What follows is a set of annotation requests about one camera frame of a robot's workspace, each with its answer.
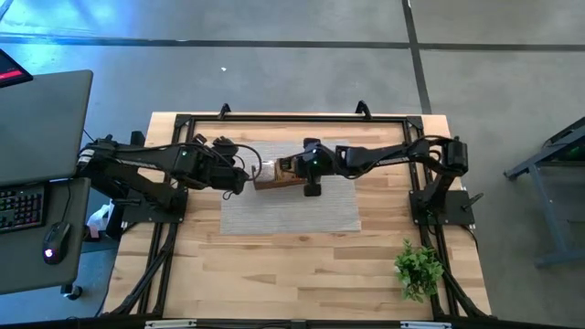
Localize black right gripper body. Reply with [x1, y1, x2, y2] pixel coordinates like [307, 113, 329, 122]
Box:
[294, 135, 343, 198]

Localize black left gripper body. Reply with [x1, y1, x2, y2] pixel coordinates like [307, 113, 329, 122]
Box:
[196, 135, 251, 201]

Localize white Tazo tea packet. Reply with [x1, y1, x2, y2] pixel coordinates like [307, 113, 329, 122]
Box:
[259, 159, 277, 182]

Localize wooden tea organizer box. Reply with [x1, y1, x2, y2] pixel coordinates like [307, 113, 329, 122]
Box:
[252, 157, 308, 191]

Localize grey woven placemat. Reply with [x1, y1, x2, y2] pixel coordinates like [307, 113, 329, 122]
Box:
[219, 140, 362, 235]

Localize white plastic object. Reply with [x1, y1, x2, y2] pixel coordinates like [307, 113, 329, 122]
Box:
[85, 202, 115, 241]

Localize small green potted plant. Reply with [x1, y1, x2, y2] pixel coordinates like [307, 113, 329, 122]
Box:
[393, 238, 445, 303]

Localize black computer mouse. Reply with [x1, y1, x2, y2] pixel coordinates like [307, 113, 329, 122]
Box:
[41, 220, 72, 267]

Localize grey raised desk panel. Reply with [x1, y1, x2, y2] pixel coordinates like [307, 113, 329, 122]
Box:
[0, 69, 94, 187]

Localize black desk caster wheel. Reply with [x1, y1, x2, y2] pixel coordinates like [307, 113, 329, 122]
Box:
[60, 283, 85, 302]

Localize backlit computer keyboard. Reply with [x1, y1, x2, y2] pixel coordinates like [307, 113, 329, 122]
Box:
[0, 182, 48, 235]

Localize grey desk surface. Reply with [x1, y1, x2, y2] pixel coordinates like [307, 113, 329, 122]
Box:
[0, 176, 92, 296]

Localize dark monitor with red screen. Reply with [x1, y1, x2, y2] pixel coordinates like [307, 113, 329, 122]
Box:
[0, 48, 35, 90]

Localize black metal table frame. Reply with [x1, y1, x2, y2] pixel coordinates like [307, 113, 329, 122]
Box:
[101, 111, 494, 329]

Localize white metal bracket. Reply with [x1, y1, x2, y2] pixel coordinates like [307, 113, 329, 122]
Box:
[399, 320, 453, 329]
[144, 319, 198, 329]

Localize grey metal table frame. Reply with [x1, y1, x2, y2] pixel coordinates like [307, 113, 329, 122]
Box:
[502, 116, 585, 269]

